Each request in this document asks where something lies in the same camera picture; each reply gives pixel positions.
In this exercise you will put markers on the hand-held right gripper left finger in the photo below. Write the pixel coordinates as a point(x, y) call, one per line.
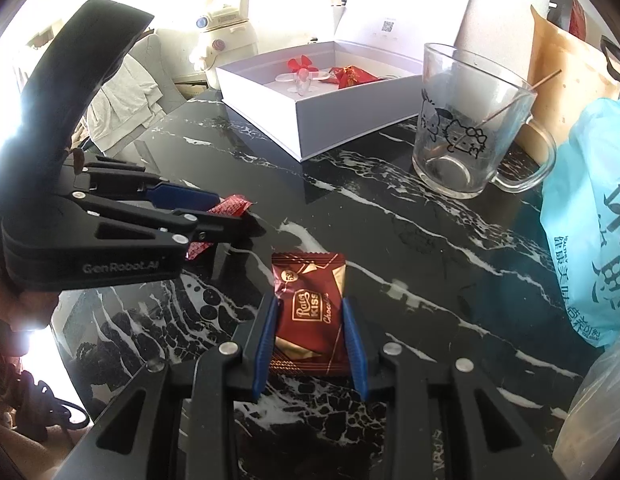
point(265, 350)

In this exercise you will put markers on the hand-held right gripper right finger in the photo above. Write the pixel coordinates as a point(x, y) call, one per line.
point(357, 350)

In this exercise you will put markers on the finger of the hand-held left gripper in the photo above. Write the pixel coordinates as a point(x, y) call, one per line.
point(140, 221)
point(180, 195)

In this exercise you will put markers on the long red candy wrapper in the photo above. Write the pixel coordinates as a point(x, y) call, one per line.
point(230, 206)

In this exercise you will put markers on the maroon chocolate packet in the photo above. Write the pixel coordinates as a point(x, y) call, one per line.
point(310, 300)

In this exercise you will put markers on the white gift box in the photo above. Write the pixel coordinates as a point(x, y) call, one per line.
point(315, 115)

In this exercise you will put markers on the clear plastic piece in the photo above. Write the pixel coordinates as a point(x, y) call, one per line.
point(302, 80)

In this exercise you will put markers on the red gold foil packet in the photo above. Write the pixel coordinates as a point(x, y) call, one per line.
point(365, 78)

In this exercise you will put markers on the person's left hand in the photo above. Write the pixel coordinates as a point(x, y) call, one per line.
point(25, 307)

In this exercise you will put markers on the grey cloth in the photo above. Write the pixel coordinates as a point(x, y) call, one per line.
point(120, 105)

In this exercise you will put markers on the grey cushioned chair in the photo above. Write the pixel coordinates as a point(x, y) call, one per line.
point(165, 75)

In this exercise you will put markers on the white astronaut kettle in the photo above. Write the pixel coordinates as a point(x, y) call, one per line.
point(225, 35)

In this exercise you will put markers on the red plastic flower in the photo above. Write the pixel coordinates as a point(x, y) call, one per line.
point(300, 63)

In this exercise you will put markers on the glass mug with cat print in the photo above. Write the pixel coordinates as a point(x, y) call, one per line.
point(459, 150)

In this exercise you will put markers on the white plastic bag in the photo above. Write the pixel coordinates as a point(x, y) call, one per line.
point(599, 410)

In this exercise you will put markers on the blue plastic bag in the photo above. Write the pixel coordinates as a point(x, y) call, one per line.
point(589, 240)

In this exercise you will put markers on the thin wooden stick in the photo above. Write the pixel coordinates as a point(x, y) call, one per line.
point(519, 97)

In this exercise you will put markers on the brown kraft paper pouch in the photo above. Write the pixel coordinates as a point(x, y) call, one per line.
point(564, 60)

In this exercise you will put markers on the white foam board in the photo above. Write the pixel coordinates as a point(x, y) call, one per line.
point(499, 5)

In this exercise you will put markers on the red foil bag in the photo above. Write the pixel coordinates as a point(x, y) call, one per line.
point(574, 15)

